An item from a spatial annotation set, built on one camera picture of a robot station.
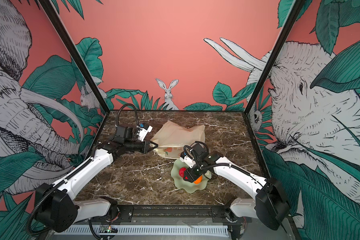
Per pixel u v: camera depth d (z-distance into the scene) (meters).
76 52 0.88
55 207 0.40
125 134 0.63
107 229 0.70
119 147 0.59
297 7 0.69
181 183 0.83
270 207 0.39
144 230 0.70
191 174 0.69
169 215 0.75
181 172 0.84
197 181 0.70
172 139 0.87
